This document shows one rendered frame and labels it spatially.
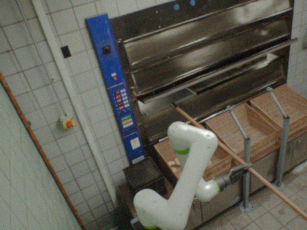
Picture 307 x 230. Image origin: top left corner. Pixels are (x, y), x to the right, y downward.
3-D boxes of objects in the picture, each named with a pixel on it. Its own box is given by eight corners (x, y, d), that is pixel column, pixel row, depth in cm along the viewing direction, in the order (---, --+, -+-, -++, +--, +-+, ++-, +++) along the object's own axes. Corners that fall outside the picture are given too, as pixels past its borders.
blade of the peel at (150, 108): (196, 95, 257) (196, 92, 256) (146, 116, 241) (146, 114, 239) (177, 82, 285) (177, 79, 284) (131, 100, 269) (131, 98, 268)
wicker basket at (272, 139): (206, 141, 288) (204, 121, 274) (244, 121, 306) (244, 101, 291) (236, 167, 250) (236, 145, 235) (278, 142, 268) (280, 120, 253)
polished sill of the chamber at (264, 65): (140, 119, 246) (139, 115, 244) (280, 59, 299) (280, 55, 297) (143, 122, 242) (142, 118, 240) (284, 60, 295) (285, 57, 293)
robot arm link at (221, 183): (220, 197, 161) (220, 187, 156) (209, 184, 170) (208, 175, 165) (228, 192, 163) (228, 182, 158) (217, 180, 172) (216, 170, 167)
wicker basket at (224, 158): (157, 165, 271) (152, 145, 256) (201, 142, 289) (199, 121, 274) (183, 196, 233) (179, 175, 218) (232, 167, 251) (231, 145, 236)
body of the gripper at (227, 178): (218, 173, 165) (230, 167, 168) (218, 182, 170) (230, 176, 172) (226, 181, 159) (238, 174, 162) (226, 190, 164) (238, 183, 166)
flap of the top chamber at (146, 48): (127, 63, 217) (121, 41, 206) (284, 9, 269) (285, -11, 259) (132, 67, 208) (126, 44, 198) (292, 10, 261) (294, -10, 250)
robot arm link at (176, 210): (172, 238, 115) (217, 130, 126) (145, 221, 125) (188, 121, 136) (184, 239, 125) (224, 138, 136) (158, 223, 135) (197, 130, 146)
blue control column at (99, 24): (98, 130, 446) (51, -2, 332) (107, 126, 451) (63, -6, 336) (146, 212, 293) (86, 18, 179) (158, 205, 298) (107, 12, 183)
